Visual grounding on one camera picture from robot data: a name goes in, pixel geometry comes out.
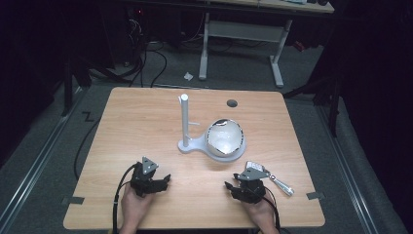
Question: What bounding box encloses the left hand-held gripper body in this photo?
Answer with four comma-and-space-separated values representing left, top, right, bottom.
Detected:
130, 156, 165, 198

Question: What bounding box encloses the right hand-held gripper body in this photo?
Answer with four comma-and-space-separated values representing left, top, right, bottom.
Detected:
232, 161, 271, 205

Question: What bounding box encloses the person's right hand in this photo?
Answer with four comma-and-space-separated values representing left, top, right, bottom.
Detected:
241, 193, 278, 234

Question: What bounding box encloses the person's left hand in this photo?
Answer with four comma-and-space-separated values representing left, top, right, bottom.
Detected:
120, 184, 155, 229

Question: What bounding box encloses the silver metal bowl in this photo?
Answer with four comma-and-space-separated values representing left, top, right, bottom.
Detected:
206, 118, 244, 158

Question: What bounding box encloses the white stand with pole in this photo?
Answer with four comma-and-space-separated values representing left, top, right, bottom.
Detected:
176, 93, 247, 164

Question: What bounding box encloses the grey tape strip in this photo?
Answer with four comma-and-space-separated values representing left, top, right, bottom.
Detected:
60, 196, 86, 207
306, 191, 326, 201

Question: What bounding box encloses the black metal stand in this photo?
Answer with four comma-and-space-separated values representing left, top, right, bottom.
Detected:
60, 55, 131, 118
282, 61, 344, 138

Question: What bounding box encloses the white-framed background desk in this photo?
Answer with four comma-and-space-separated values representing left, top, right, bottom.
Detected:
198, 0, 336, 89

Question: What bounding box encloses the silver metal handle tool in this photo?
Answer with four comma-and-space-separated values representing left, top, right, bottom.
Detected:
268, 174, 295, 198

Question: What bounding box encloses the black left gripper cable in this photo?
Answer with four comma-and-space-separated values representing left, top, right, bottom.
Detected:
111, 164, 138, 234

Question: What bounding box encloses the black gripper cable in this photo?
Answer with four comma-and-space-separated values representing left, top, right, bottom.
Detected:
261, 194, 282, 234
111, 164, 138, 234

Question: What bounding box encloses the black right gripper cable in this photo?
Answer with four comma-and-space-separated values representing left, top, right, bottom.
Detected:
261, 194, 282, 234

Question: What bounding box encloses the thin black floor cable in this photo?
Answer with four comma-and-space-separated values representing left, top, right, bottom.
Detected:
73, 117, 102, 181

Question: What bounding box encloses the metal floor rail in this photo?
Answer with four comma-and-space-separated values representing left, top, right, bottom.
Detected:
0, 87, 88, 234
315, 102, 381, 234

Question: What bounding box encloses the bundle of black floor cables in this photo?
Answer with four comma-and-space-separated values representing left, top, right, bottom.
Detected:
125, 19, 169, 89

